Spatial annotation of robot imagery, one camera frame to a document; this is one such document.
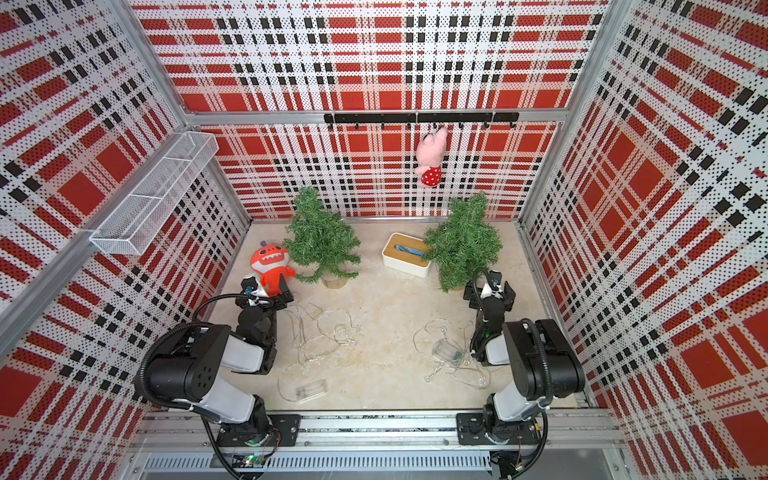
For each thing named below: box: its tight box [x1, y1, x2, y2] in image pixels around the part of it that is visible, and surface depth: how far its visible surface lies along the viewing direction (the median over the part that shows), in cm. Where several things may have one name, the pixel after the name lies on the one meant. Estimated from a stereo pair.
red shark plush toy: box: [250, 240, 297, 298], surface depth 101 cm
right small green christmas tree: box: [421, 191, 503, 293], surface depth 84 cm
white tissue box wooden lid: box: [383, 232, 430, 268], surface depth 109 cm
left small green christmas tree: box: [282, 187, 362, 289], surface depth 85 cm
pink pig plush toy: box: [414, 127, 448, 188], surface depth 95 cm
